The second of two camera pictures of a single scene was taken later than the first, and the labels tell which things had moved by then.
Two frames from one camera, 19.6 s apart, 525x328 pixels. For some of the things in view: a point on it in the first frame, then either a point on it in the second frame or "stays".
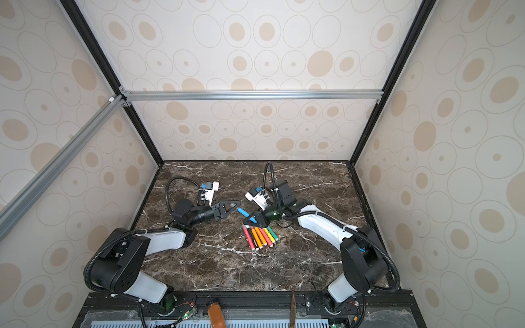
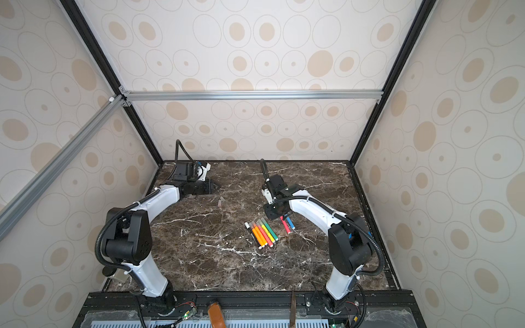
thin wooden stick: (292, 316) stays
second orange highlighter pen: (260, 236) stays
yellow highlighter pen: (267, 231) stays
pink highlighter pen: (249, 241) -> (286, 225)
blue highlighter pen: (253, 219) -> (290, 221)
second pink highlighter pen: (266, 237) stays
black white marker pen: (253, 238) stays
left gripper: (217, 214) -> (208, 188)
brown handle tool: (215, 315) stays
